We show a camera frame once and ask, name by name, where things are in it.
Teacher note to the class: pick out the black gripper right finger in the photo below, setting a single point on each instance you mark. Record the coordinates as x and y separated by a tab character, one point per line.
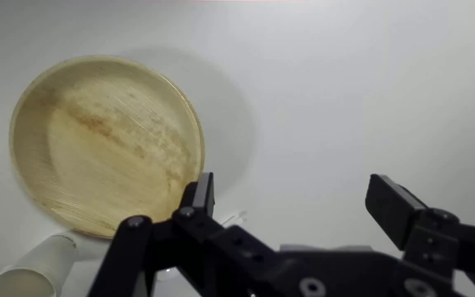
412	225

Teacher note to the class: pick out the white paper cup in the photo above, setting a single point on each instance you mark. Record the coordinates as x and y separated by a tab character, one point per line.
33	269

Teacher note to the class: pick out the round beige bowl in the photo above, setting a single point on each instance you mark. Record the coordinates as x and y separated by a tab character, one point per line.
105	142

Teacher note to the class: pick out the white plastic spoon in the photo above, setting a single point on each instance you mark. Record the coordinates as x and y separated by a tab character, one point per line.
237	218

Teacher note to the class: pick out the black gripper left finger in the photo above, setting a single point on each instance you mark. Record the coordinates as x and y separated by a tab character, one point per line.
193	241

